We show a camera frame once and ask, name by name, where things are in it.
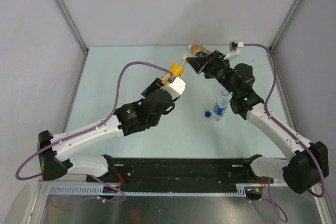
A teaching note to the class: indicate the aluminium corner post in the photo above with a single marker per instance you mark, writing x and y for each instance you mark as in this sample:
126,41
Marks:
290,15
64,11

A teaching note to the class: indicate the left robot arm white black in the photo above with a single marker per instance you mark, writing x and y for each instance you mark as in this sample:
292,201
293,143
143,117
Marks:
59,153

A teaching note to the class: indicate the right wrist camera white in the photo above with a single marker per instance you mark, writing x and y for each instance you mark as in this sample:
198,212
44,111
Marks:
234,47

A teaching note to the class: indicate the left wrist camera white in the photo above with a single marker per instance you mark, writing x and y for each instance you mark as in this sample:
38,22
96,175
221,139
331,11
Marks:
176,88

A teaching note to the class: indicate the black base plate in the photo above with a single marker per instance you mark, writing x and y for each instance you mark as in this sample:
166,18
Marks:
181,175

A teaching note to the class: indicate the blue bottle cap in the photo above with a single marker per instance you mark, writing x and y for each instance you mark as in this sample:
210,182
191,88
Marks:
208,114

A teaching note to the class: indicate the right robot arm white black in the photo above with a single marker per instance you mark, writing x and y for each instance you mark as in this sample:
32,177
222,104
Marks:
305,164

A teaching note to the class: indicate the orange juice bottle white cap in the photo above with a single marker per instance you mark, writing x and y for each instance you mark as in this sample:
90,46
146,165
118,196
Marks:
198,50

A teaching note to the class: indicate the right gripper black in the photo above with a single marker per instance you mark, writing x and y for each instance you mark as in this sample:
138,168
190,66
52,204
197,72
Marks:
210,63

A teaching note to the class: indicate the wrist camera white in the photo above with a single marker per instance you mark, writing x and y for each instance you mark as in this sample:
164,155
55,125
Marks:
176,88
234,47

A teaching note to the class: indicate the left aluminium corner post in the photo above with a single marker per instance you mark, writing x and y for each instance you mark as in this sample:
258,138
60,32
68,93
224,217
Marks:
64,11

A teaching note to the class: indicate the clear water bottle blue label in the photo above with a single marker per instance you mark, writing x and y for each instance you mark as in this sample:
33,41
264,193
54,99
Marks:
220,105

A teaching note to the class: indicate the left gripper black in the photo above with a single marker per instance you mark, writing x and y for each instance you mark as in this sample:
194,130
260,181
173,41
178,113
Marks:
156,84

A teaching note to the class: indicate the yellow juice bottle yellow cap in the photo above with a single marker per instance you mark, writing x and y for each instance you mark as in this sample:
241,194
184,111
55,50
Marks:
176,69

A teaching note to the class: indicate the right aluminium corner post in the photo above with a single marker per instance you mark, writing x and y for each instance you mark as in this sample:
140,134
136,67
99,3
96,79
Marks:
290,15

